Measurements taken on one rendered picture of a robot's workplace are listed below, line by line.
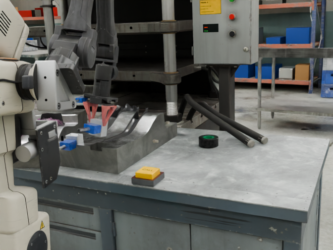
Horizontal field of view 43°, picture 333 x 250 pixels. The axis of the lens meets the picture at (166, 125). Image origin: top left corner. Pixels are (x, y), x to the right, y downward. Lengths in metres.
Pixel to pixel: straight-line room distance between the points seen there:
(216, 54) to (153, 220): 1.00
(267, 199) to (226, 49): 1.04
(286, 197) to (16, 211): 0.72
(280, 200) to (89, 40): 0.67
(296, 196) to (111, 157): 0.61
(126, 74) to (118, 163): 0.93
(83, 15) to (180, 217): 0.69
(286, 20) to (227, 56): 6.00
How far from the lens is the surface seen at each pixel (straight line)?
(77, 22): 1.11
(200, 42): 2.15
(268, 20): 8.18
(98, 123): 1.44
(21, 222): 1.13
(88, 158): 1.50
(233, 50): 2.10
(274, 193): 1.27
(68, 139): 1.53
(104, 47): 1.41
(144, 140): 1.59
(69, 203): 1.62
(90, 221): 1.59
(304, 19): 7.98
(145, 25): 2.20
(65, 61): 1.01
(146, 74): 2.22
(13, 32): 1.09
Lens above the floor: 1.31
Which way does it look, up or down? 14 degrees down
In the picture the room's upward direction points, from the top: 3 degrees counter-clockwise
